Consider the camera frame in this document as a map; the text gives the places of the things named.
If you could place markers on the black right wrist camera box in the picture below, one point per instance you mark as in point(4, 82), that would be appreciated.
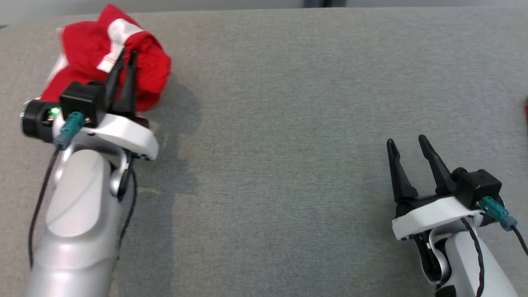
point(478, 187)

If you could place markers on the teal left camera connector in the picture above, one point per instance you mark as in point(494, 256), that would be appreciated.
point(70, 126)

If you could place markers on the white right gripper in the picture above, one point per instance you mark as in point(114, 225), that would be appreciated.
point(429, 216)

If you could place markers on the teal right camera connector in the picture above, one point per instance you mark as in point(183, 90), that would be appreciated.
point(495, 209)

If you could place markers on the teal camera connector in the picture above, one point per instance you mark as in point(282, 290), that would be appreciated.
point(495, 209)
point(70, 126)

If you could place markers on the red shorts with white stripe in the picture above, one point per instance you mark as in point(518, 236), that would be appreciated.
point(82, 45)

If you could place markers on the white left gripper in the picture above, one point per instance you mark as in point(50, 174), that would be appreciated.
point(123, 134)

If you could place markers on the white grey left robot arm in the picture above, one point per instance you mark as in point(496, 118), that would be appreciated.
point(78, 231)

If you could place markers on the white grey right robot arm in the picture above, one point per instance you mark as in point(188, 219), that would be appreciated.
point(458, 264)

